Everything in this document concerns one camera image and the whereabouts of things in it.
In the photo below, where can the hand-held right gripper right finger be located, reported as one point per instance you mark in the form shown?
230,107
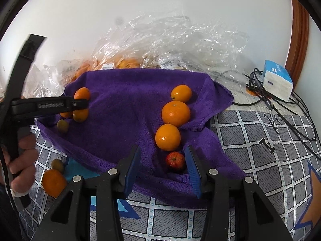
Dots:
194,175

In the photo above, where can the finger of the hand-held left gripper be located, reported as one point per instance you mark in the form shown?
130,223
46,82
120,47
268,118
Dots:
65,105

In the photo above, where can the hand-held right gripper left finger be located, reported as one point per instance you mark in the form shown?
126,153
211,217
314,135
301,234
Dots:
131,175

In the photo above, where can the small orange mandarin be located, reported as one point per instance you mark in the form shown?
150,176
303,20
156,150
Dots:
65,115

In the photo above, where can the small yellow-green fruit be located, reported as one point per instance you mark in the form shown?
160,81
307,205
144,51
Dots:
62,126

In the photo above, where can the small red apple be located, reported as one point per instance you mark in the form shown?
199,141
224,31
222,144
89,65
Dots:
175,160

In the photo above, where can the yellow-orange round orange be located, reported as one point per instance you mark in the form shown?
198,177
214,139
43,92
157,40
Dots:
167,137

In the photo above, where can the large orange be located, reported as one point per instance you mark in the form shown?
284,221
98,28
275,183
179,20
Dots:
175,113

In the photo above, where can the oval orange fruit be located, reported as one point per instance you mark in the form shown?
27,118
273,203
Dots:
53,182

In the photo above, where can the person's left hand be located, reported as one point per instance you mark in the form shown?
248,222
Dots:
25,160

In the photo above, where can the clear plastic bag with oranges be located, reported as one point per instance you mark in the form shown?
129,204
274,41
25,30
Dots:
85,67

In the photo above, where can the purple towel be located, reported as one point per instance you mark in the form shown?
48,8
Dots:
125,100

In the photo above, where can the yellow-green round fruit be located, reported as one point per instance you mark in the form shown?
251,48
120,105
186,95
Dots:
57,165

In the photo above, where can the blue and white tissue pack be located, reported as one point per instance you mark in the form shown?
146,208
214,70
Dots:
275,82

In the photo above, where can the large clear plastic bag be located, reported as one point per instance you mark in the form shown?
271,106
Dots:
200,40

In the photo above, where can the brown wooden door frame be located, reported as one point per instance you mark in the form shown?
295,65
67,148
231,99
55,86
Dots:
298,42

